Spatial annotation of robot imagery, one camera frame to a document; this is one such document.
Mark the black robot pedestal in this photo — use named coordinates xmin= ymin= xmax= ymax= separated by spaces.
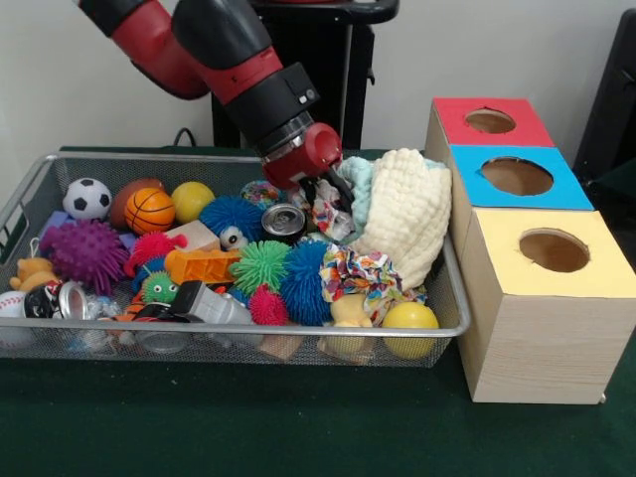
xmin=208 ymin=0 xmax=401 ymax=149

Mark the plain blue spiky ball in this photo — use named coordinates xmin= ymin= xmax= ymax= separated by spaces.
xmin=280 ymin=240 xmax=333 ymax=327

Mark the blue spiky ball with eyes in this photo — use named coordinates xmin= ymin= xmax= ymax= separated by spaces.
xmin=200 ymin=194 xmax=267 ymax=249

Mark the black chair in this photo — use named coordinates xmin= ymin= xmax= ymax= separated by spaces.
xmin=573 ymin=8 xmax=636 ymax=173

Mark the neighbouring green covered table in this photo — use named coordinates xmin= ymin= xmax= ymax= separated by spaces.
xmin=585 ymin=163 xmax=636 ymax=233

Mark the wooden box with three holes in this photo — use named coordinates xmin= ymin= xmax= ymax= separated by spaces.
xmin=423 ymin=96 xmax=636 ymax=404

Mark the dark green table cloth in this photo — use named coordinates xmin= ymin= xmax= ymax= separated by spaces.
xmin=0 ymin=144 xmax=636 ymax=477

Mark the colourful printed wrapper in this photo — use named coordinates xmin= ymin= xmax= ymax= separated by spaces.
xmin=290 ymin=179 xmax=357 ymax=240
xmin=320 ymin=242 xmax=401 ymax=324

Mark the large yellow ball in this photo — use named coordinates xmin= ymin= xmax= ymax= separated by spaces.
xmin=381 ymin=301 xmax=441 ymax=360

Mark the purple spiky rubber toy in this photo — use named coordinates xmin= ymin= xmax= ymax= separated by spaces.
xmin=40 ymin=218 xmax=130 ymax=297

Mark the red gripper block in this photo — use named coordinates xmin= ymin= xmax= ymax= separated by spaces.
xmin=262 ymin=122 xmax=357 ymax=210

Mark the small orange basketball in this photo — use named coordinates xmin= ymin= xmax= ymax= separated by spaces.
xmin=123 ymin=187 xmax=176 ymax=235

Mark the cream waffle cloth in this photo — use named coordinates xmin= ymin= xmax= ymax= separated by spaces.
xmin=355 ymin=148 xmax=453 ymax=289

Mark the shallow wire mesh bin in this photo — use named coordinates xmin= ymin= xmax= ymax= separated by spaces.
xmin=0 ymin=152 xmax=472 ymax=369

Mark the plain green spiky ball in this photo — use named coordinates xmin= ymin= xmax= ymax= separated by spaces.
xmin=229 ymin=240 xmax=292 ymax=295

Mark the small soccer ball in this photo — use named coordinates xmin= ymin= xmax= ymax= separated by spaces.
xmin=63 ymin=177 xmax=113 ymax=221

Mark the light blue waffle cloth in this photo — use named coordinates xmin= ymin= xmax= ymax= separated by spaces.
xmin=337 ymin=156 xmax=447 ymax=235

